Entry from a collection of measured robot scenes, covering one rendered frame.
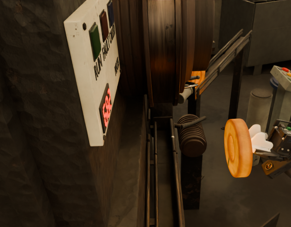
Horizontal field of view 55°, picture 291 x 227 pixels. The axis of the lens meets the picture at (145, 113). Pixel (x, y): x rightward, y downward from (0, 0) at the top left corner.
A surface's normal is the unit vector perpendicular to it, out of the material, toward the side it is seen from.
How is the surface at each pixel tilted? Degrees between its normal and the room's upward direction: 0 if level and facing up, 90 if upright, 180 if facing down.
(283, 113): 90
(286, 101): 90
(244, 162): 78
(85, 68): 90
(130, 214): 0
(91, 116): 90
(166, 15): 73
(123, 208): 0
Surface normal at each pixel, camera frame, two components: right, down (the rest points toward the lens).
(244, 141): -0.07, -0.32
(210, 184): -0.06, -0.84
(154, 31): -0.04, 0.38
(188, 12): 0.41, 0.20
